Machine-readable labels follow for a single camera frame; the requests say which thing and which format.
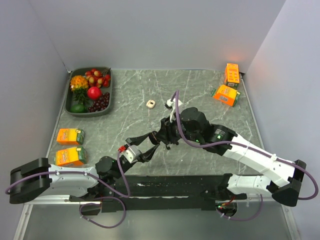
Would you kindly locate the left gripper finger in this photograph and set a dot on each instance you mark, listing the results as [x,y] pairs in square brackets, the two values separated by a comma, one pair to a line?
[148,155]
[137,140]

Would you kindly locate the orange pineapple toy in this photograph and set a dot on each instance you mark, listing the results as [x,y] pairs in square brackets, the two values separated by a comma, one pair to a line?
[79,87]

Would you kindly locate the orange juice box left lower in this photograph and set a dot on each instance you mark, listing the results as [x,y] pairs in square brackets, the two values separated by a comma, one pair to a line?
[71,157]

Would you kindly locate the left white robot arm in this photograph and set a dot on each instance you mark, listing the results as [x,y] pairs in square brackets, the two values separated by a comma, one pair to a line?
[39,178]

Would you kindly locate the black earbud charging case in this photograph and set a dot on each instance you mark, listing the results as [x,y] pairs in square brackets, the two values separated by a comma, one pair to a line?
[153,138]

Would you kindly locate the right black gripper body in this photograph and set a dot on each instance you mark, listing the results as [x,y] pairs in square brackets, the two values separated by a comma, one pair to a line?
[173,128]

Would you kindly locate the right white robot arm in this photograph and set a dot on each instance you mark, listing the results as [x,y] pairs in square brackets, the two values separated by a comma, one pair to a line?
[279,179]

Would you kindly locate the orange juice box far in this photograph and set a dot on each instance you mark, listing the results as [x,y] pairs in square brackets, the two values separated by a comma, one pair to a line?
[232,75]

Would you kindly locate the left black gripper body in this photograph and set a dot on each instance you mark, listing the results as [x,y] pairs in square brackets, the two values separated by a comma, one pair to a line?
[123,164]

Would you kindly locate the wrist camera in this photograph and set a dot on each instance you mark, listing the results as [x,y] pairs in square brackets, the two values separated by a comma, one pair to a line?
[171,105]
[131,154]

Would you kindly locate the green avocado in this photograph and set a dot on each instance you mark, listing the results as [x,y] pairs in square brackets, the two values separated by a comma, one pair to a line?
[78,108]

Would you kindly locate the orange juice box tilted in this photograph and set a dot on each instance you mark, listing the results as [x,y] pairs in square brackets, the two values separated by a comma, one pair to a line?
[226,95]

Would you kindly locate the orange juice box left upper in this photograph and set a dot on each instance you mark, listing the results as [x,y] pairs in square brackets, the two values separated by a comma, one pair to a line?
[70,136]

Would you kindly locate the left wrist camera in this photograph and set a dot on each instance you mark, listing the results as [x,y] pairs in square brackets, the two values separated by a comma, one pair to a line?
[131,154]

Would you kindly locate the red lychee bunch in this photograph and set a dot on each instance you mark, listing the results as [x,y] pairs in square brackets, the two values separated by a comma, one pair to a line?
[98,78]

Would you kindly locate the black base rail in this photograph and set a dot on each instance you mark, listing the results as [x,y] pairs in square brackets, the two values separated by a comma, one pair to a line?
[163,192]

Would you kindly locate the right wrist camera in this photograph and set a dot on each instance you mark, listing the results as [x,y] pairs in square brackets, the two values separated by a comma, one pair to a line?
[171,105]

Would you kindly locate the dark grape bunch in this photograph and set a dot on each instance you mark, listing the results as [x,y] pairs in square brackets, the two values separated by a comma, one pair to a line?
[101,103]

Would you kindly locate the beige earbud charging case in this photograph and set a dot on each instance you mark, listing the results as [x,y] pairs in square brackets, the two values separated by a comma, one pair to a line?
[150,104]

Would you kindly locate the grey fruit tray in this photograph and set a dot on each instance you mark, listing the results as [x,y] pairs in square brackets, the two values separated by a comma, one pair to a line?
[69,100]

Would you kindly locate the red apple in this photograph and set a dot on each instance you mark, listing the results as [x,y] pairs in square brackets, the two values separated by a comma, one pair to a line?
[94,93]

